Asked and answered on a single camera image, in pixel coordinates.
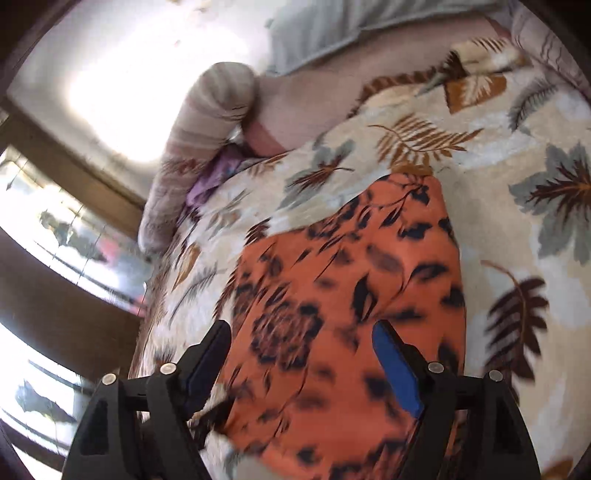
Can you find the grey pillow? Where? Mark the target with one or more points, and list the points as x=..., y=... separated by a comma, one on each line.
x=323, y=32

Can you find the folded striped beige quilt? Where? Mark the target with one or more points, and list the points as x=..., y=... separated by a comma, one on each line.
x=203, y=115

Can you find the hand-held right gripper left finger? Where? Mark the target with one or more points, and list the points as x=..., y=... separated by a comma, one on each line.
x=203, y=374

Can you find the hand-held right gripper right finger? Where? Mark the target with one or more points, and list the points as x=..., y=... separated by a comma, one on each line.
x=397, y=369

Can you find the brown framed window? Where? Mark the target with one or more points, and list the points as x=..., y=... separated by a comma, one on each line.
x=46, y=221

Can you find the orange black floral garment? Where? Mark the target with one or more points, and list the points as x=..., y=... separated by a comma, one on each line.
x=323, y=286

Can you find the beige leaf print blanket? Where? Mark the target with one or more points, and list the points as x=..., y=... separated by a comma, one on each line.
x=508, y=152

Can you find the purple floral cloth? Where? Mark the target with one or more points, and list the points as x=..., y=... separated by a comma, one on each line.
x=207, y=184

